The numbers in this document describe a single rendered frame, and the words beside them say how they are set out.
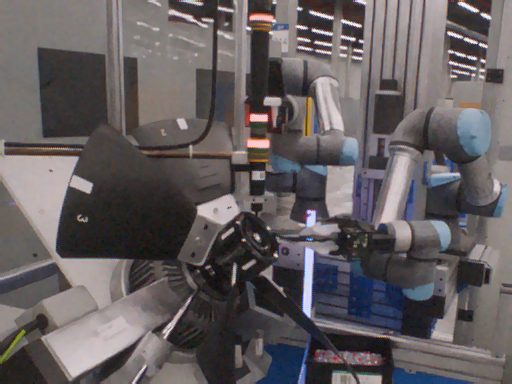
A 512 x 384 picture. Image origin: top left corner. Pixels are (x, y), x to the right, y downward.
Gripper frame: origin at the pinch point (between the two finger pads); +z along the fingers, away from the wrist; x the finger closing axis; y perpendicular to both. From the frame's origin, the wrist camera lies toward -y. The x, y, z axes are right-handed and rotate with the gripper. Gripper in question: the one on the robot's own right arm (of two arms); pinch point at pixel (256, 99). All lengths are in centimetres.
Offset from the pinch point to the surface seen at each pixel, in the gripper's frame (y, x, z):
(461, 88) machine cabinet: -55, -142, -1091
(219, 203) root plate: 21.1, 6.5, 2.6
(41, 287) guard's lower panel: 54, 68, -22
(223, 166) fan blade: 14.3, 7.9, -3.7
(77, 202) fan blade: 16.5, 17.8, 33.3
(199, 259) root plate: 29.7, 6.2, 14.1
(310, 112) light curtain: 8, 95, -589
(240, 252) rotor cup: 27.7, -1.7, 14.0
